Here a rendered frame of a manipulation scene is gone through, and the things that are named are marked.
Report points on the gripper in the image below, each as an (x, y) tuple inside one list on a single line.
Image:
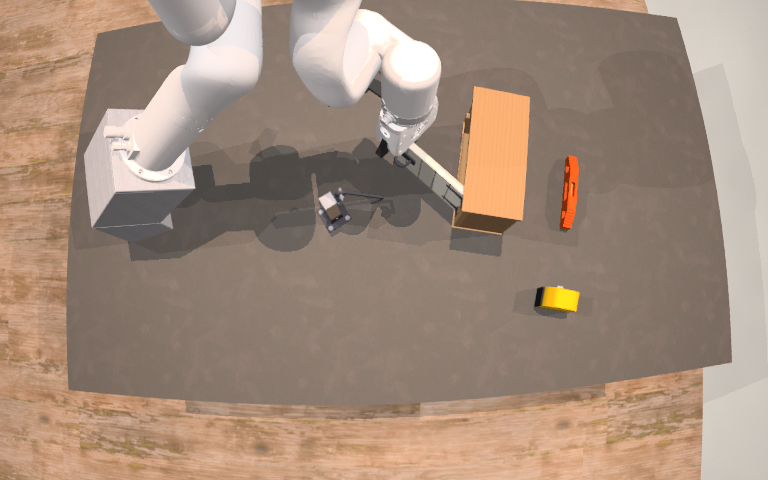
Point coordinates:
[(396, 139)]

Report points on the small brown wooden cabinet with white door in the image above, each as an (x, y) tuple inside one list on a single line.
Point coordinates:
[(494, 168)]

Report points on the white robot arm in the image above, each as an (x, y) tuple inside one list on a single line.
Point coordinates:
[(221, 70)]

